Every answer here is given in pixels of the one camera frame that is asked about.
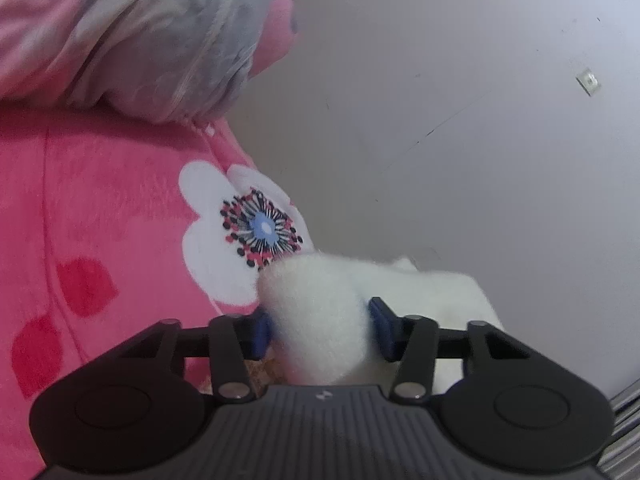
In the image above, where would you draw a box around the pink grey floral quilt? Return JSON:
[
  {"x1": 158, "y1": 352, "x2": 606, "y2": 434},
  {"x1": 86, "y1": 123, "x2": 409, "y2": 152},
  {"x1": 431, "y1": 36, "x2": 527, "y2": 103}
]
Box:
[{"x1": 0, "y1": 0, "x2": 301, "y2": 126}]

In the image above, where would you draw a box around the pink floral blanket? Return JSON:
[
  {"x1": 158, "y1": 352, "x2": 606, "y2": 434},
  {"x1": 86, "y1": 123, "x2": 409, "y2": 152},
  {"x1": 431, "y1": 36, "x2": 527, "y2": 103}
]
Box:
[{"x1": 0, "y1": 97, "x2": 318, "y2": 461}]

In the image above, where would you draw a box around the white wall switch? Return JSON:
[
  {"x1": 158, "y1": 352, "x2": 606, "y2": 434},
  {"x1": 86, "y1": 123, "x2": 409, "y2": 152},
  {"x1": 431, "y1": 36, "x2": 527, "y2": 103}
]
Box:
[{"x1": 575, "y1": 67, "x2": 601, "y2": 97}]

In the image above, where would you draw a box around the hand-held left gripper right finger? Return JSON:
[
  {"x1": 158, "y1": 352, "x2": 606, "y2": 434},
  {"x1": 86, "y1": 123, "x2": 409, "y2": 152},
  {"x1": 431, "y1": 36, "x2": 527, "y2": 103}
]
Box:
[{"x1": 367, "y1": 296, "x2": 533, "y2": 405}]

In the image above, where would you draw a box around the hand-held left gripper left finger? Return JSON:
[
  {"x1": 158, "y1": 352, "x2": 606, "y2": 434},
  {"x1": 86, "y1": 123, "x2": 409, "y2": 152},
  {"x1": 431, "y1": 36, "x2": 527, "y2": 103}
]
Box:
[{"x1": 112, "y1": 309, "x2": 273, "y2": 405}]

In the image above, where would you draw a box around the white deer sweater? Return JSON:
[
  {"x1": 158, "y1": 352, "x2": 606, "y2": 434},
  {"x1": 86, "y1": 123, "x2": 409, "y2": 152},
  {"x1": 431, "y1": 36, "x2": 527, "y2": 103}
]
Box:
[{"x1": 256, "y1": 254, "x2": 506, "y2": 397}]

